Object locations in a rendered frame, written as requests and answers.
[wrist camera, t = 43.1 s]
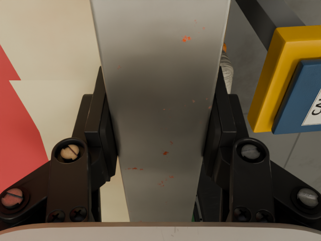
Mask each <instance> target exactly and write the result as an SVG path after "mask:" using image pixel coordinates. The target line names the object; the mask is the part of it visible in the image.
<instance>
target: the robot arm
mask: <svg viewBox="0 0 321 241"><path fill-rule="evenodd" d="M117 157H118V154H117V149H116V144H115V138H114V133H113V128H112V122H111V117H110V112H109V107H108V101H107V94H106V89H105V84H104V79H103V73H102V68H101V66H100V67H99V70H98V75H97V78H96V84H95V88H94V92H93V94H84V95H83V97H82V100H81V104H80V107H79V111H78V115H77V118H76V121H75V126H74V130H73V133H72V137H70V138H66V139H63V140H61V141H60V142H58V143H57V144H56V145H55V146H54V148H53V149H52V153H51V159H50V161H48V162H46V163H45V164H43V165H42V166H40V167H39V168H37V169H36V170H34V171H33V172H31V173H30V174H28V175H27V176H25V177H24V178H22V179H21V180H19V181H18V182H16V183H14V184H13V185H11V186H10V187H8V188H7V189H5V190H4V191H3V192H2V193H1V194H0V241H321V194H320V193H319V192H318V191H317V190H316V189H314V188H312V187H311V186H309V185H308V184H306V183H305V182H303V181H302V180H300V179H299V178H297V177H296V176H294V175H293V174H291V173H290V172H288V171H287V170H285V169H284V168H282V167H281V166H279V165H277V164H276V163H274V162H273V161H271V160H270V155H269V150H268V148H267V147H266V145H265V144H264V143H262V142H261V141H260V140H258V139H255V138H251V137H249V134H248V131H247V127H246V122H245V119H244V115H243V112H242V108H241V105H240V101H239V97H238V95H237V94H228V93H227V89H226V85H225V79H224V75H223V72H222V68H221V66H220V67H219V72H218V78H217V83H216V88H215V94H214V101H213V106H212V111H211V117H210V122H209V127H208V133H207V138H206V143H205V149H204V154H203V159H204V167H205V174H206V176H208V177H210V180H211V182H215V183H216V184H217V185H218V186H220V188H221V193H220V214H219V222H102V218H101V198H100V187H101V186H102V185H104V184H105V183H106V182H110V179H111V177H113V176H114V175H115V173H116V166H117Z"/></svg>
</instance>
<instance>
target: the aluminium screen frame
mask: <svg viewBox="0 0 321 241"><path fill-rule="evenodd" d="M231 1H232V0H89V3H90V8H91V13H92V19H93V24H94V29H95V34H96V42H97V46H98V52H99V57H100V63H101V68H102V73H103V79H104V84H105V89H106V94H107V101H108V107H109V112H110V117H111V122H112V128H113V133H114V138H115V144H116V149H117V154H118V161H119V167H120V172H121V177H122V182H123V187H124V193H125V198H126V204H127V209H128V216H129V221H130V222H191V221H192V217H193V209H194V204H195V199H196V193H197V188H198V183H199V177H200V172H201V167H202V161H203V154H204V149H205V143H206V138H207V133H208V127H209V122H210V117H211V111H212V106H213V101H214V94H215V88H216V83H217V78H218V72H219V67H220V62H221V56H222V51H223V46H224V40H225V33H226V28H227V22H228V17H229V12H230V6H231Z"/></svg>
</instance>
